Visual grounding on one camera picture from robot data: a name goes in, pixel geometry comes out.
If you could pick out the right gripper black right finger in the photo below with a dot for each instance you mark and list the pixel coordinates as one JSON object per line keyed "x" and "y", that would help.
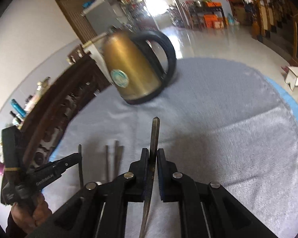
{"x": 206, "y": 210}

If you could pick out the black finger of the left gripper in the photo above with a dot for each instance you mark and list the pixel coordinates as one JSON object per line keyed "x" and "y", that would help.
{"x": 67, "y": 162}

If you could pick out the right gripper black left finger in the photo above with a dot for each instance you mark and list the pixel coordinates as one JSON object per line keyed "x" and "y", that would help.
{"x": 99, "y": 210}

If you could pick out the person's left hand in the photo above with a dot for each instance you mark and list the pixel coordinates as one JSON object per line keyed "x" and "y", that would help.
{"x": 28, "y": 222}

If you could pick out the teal thermos bottle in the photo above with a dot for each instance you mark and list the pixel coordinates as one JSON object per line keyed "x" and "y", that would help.
{"x": 18, "y": 108}

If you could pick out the grey table cloth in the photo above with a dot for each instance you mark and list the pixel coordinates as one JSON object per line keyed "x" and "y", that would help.
{"x": 219, "y": 121}

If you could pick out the dark carved wooden sideboard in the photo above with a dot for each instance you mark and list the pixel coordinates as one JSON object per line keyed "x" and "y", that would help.
{"x": 45, "y": 125}

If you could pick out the brass electric kettle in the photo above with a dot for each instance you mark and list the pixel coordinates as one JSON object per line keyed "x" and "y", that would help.
{"x": 134, "y": 67}

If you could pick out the blue under cloth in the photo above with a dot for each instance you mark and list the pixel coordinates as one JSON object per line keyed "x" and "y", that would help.
{"x": 287, "y": 98}

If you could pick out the grey refrigerator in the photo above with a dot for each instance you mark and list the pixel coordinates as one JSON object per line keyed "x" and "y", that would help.
{"x": 103, "y": 14}

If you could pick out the small white wooden stool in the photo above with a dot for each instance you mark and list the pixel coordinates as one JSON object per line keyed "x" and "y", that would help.
{"x": 292, "y": 77}

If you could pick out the brown wooden door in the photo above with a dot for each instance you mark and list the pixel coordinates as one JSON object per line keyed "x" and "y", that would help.
{"x": 73, "y": 12}

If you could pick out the wooden side table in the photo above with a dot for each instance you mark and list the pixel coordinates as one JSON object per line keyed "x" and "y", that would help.
{"x": 209, "y": 15}

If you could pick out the wooden stair railing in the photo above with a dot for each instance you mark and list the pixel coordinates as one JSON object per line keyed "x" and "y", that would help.
{"x": 275, "y": 24}

